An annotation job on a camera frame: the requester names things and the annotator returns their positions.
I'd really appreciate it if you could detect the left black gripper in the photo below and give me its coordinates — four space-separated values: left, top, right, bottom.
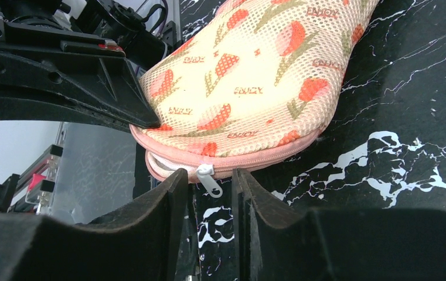
0 1 176 132

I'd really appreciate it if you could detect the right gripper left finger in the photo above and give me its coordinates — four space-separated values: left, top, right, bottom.
0 169 188 280

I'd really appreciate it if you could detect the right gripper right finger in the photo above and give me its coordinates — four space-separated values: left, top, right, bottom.
231 169 446 280

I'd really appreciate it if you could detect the floral pink mesh laundry bag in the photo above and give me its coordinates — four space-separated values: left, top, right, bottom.
131 0 377 198

